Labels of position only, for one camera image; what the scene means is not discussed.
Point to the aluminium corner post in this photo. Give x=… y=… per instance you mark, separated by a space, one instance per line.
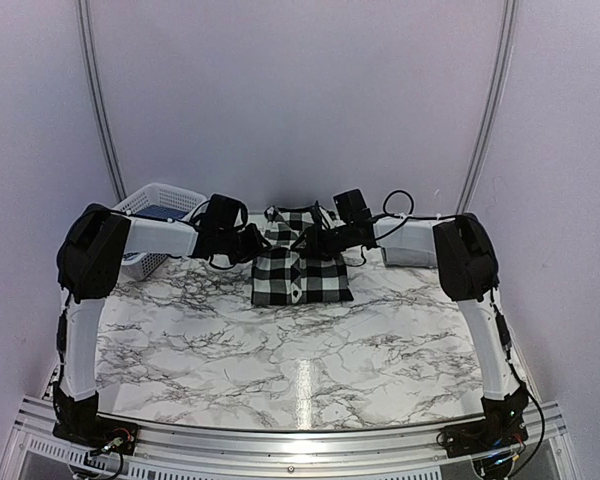
x=494 y=97
x=97 y=98

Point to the aluminium front frame rail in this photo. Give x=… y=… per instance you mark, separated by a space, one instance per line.
x=169 y=451

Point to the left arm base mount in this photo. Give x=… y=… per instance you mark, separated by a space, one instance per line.
x=108 y=435

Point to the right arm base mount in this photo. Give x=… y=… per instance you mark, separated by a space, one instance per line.
x=479 y=436

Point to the left aluminium corner post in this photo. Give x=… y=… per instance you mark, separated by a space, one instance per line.
x=97 y=98

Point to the black white plaid shirt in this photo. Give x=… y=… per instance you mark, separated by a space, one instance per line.
x=285 y=274

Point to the folded grey shirt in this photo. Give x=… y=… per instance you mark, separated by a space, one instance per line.
x=413 y=255

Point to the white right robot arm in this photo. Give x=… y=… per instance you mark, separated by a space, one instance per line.
x=460 y=249

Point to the right aluminium corner post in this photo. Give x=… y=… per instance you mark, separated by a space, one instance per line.
x=494 y=97

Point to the blue shirt in basket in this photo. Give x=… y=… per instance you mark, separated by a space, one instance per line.
x=161 y=213

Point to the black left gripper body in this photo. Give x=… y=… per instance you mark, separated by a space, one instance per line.
x=240 y=249

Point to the white plastic basket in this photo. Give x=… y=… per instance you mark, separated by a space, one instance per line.
x=135 y=265

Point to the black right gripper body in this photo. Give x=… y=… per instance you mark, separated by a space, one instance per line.
x=328 y=247

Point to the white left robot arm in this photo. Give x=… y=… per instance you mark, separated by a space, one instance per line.
x=89 y=261

